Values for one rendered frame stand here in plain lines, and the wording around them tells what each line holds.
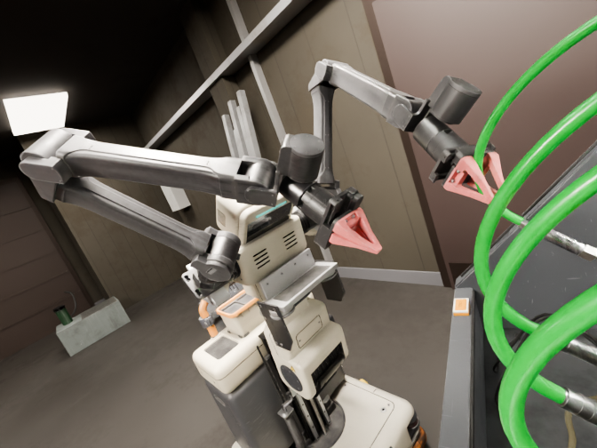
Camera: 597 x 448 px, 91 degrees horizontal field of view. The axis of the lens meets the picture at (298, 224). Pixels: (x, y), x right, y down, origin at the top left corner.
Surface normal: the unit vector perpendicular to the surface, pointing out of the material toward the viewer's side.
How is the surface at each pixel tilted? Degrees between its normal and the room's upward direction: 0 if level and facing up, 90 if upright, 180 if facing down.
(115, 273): 90
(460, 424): 0
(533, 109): 90
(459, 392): 0
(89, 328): 90
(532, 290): 90
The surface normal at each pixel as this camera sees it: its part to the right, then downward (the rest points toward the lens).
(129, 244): 0.64, -0.07
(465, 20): -0.68, 0.41
